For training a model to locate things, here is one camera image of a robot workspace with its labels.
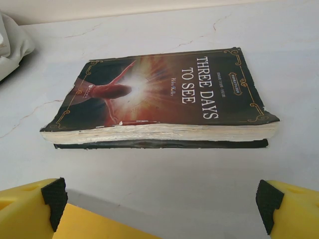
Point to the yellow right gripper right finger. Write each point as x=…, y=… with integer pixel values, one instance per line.
x=299, y=214

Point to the dark Three Days book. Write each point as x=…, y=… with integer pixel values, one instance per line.
x=154, y=99

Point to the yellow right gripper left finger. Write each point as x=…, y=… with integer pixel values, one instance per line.
x=25, y=211

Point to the cream canvas backpack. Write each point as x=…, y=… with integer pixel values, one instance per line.
x=12, y=49

